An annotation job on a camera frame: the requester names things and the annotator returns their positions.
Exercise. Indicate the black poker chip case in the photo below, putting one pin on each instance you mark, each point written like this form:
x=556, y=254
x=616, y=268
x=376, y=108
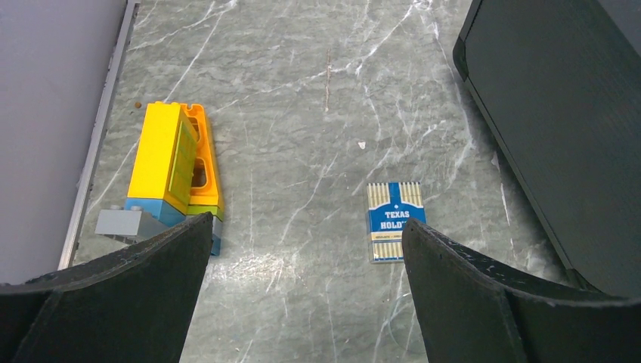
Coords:
x=558, y=83

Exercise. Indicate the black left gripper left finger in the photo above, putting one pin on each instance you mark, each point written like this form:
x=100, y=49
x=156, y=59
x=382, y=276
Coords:
x=131, y=305

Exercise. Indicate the yellow orange duplo brick tower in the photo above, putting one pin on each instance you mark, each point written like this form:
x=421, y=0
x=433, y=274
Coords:
x=175, y=177

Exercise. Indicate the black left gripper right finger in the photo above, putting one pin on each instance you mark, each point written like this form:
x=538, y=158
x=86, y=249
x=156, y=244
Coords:
x=472, y=308

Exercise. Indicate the blue texas holdem card deck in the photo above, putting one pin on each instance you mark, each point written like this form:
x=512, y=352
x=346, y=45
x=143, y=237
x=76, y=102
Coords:
x=389, y=206

